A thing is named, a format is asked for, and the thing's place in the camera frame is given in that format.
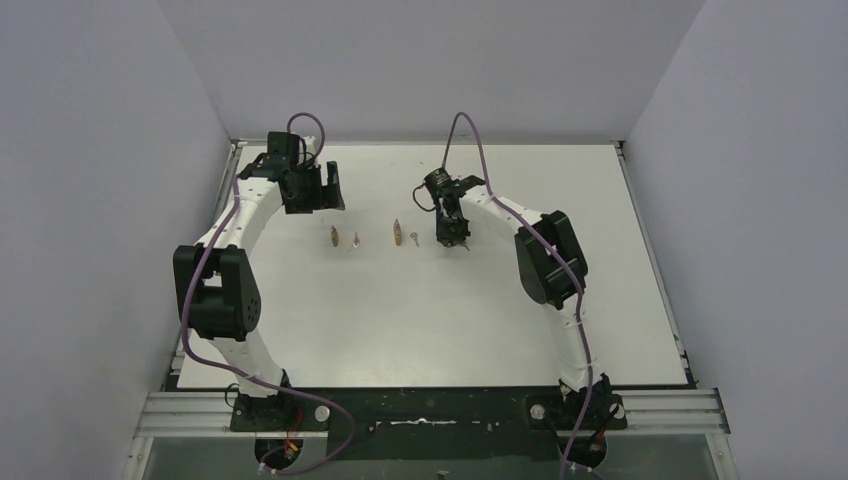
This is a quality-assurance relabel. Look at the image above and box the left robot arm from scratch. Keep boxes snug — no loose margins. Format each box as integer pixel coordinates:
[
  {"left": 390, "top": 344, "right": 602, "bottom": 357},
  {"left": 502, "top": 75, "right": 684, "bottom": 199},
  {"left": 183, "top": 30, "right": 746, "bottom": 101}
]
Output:
[{"left": 173, "top": 132, "right": 345, "bottom": 427}]

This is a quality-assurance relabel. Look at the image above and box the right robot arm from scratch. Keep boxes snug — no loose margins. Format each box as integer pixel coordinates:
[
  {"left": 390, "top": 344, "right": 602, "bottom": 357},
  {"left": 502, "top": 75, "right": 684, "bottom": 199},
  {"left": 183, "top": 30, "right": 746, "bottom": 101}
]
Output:
[{"left": 420, "top": 168, "right": 603, "bottom": 427}]

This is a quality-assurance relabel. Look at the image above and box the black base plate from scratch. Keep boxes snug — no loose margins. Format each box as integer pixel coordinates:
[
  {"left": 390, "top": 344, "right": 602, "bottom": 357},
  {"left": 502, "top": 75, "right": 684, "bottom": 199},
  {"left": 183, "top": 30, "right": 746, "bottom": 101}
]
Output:
[{"left": 225, "top": 385, "right": 628, "bottom": 468}]

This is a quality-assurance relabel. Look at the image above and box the aluminium frame rail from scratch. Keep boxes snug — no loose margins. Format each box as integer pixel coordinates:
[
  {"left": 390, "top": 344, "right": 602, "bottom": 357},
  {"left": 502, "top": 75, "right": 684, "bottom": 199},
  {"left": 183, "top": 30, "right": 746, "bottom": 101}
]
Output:
[{"left": 135, "top": 389, "right": 730, "bottom": 438}]

